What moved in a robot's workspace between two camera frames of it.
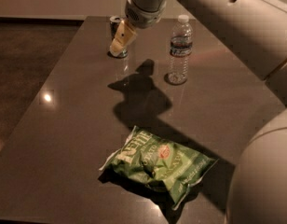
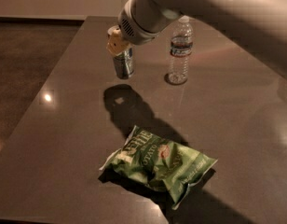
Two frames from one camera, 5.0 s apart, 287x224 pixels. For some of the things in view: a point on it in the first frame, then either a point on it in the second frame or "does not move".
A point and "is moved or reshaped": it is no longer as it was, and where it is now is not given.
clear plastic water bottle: x=181 y=49 does not move
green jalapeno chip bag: x=157 y=162 does not move
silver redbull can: x=115 y=22 is moved or reshaped
